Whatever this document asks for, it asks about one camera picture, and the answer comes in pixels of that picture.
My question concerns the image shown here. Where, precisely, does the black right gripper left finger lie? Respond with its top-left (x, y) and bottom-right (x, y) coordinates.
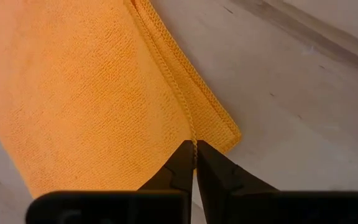
top-left (138, 139), bottom-right (195, 192)

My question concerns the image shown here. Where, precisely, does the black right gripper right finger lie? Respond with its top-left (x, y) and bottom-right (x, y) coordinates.
top-left (196, 139), bottom-right (278, 224)

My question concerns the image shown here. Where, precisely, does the orange microfiber towel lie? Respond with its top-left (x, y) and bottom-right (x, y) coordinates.
top-left (0, 0), bottom-right (242, 200)

